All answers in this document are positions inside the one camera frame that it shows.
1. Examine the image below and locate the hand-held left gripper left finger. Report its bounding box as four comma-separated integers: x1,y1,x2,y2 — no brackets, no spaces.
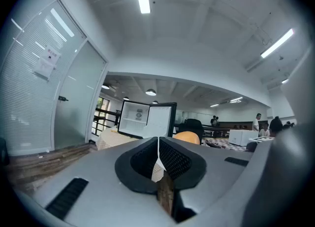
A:
31,136,177,227

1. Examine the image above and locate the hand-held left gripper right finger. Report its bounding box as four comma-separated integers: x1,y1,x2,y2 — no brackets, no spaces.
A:
158,136,254,223

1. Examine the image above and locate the yellow round food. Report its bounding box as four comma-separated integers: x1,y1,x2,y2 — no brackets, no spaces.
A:
172,130,201,145

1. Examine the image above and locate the red checked cloth table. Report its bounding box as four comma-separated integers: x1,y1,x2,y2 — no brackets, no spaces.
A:
205,137,250,152

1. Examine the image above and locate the beige checked cloth table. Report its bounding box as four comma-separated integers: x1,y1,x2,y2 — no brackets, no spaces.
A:
95,126,139,151

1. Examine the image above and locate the white box appliance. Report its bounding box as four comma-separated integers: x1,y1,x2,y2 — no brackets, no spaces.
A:
228,129,259,147

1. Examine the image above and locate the black office chair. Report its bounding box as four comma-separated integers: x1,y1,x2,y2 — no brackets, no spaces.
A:
178,118,205,145

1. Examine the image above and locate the white patterned board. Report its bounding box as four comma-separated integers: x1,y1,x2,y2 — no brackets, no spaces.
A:
248,136,276,142

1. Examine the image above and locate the black metal railing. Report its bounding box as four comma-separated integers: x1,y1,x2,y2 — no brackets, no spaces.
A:
92,107,122,136

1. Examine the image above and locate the frosted glass door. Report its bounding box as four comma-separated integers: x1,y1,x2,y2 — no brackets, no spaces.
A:
53,39,109,151

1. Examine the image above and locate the white paper notice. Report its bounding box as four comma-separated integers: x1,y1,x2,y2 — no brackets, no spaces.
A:
32,44,62,81

